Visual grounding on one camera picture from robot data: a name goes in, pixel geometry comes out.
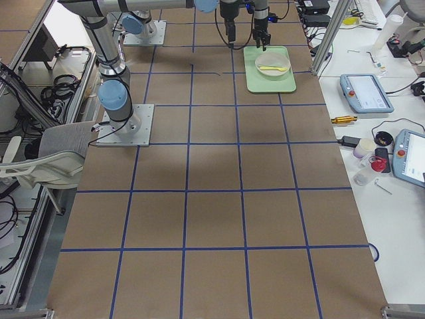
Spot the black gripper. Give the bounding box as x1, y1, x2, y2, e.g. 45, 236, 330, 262
219, 0, 245, 47
252, 7, 278, 51

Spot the white round plate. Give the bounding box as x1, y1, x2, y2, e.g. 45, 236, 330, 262
255, 52, 291, 77

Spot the yellow plastic fork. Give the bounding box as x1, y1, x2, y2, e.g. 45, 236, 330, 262
259, 66, 289, 72

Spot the robot arm grey silver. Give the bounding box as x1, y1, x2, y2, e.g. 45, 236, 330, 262
122, 1, 280, 50
59, 1, 246, 147

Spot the light green tray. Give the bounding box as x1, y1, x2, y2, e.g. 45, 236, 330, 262
243, 46, 296, 93

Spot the gold metal cylinder tool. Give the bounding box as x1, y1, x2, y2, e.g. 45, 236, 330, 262
331, 116, 358, 125

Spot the far teach pendant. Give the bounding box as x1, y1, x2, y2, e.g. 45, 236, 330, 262
340, 74, 394, 114

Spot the teach pendant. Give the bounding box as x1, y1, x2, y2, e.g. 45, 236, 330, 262
392, 129, 424, 188
340, 74, 394, 114

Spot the black power adapter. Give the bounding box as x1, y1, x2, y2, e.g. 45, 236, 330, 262
337, 136, 361, 148

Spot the white plastic jar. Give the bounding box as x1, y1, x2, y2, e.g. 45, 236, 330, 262
353, 138, 376, 159

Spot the red round cap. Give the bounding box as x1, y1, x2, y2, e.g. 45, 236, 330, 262
369, 156, 387, 173

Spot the near teach pendant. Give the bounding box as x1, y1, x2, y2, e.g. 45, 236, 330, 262
392, 129, 424, 188

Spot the grey office chair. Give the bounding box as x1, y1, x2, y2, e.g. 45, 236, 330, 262
1, 121, 94, 189

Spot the aluminium frame post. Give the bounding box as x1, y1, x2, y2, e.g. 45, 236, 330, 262
310, 0, 351, 76

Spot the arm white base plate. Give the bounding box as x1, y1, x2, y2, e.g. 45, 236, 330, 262
94, 104, 154, 147
123, 17, 167, 47

